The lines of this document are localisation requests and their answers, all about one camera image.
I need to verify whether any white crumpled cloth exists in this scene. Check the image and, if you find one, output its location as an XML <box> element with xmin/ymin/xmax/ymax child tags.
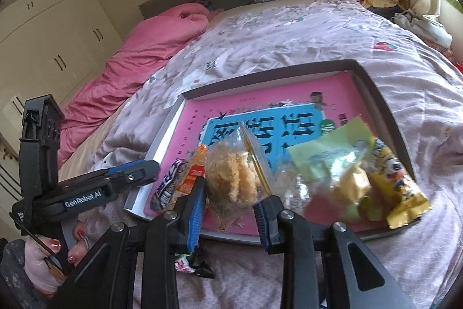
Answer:
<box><xmin>390</xmin><ymin>12</ymin><xmax>453</xmax><ymax>50</ymax></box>

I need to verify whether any clear floss cake packet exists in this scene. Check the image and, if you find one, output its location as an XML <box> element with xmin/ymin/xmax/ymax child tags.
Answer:
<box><xmin>205</xmin><ymin>129</ymin><xmax>276</xmax><ymax>234</ymax></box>

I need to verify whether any dark grey cloth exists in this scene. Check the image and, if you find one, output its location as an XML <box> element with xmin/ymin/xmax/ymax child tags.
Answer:
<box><xmin>0</xmin><ymin>238</ymin><xmax>47</xmax><ymax>309</ymax></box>

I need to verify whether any cream wardrobe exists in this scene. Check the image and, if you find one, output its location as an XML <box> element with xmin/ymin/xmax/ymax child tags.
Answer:
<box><xmin>0</xmin><ymin>0</ymin><xmax>124</xmax><ymax>165</ymax></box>

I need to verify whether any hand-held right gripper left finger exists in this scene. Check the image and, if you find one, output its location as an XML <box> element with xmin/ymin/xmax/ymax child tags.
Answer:
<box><xmin>47</xmin><ymin>179</ymin><xmax>207</xmax><ymax>309</ymax></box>

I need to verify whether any yellow cow print snack packet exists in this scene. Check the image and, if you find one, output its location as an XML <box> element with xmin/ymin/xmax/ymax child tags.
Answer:
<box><xmin>368</xmin><ymin>138</ymin><xmax>432</xmax><ymax>231</ymax></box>

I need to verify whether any pink quilt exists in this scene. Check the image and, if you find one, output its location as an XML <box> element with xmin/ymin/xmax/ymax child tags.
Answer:
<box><xmin>57</xmin><ymin>2</ymin><xmax>215</xmax><ymax>169</ymax></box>

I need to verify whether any light green snack packet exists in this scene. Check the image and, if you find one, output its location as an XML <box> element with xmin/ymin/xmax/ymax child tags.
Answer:
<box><xmin>289</xmin><ymin>116</ymin><xmax>377</xmax><ymax>187</ymax></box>

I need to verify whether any dark rectangular tray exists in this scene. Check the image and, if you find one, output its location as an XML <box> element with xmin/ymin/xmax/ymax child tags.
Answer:
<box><xmin>124</xmin><ymin>59</ymin><xmax>417</xmax><ymax>247</ymax></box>

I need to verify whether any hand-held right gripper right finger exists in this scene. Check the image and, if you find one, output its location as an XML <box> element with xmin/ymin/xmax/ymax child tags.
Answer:
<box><xmin>252</xmin><ymin>194</ymin><xmax>416</xmax><ymax>309</ymax></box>

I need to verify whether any dark crumpled snack packet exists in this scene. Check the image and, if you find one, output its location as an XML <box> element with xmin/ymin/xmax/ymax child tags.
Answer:
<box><xmin>174</xmin><ymin>247</ymin><xmax>216</xmax><ymax>279</ymax></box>

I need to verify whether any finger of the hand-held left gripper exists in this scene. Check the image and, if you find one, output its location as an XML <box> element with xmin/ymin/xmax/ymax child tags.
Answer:
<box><xmin>89</xmin><ymin>159</ymin><xmax>150</xmax><ymax>180</ymax></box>
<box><xmin>104</xmin><ymin>160</ymin><xmax>161</xmax><ymax>196</ymax></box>

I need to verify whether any black and white chocolate bar packet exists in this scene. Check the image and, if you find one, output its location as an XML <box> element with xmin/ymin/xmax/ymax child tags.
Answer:
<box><xmin>149</xmin><ymin>159</ymin><xmax>192</xmax><ymax>213</ymax></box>

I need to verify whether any light purple printed blanket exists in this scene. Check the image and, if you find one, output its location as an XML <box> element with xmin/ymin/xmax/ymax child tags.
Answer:
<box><xmin>58</xmin><ymin>0</ymin><xmax>463</xmax><ymax>309</ymax></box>

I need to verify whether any pink and blue book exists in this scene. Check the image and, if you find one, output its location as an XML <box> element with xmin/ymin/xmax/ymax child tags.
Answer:
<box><xmin>145</xmin><ymin>72</ymin><xmax>398</xmax><ymax>234</ymax></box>

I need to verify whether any person's left hand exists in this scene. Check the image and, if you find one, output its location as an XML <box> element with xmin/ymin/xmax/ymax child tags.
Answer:
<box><xmin>23</xmin><ymin>221</ymin><xmax>92</xmax><ymax>295</ymax></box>

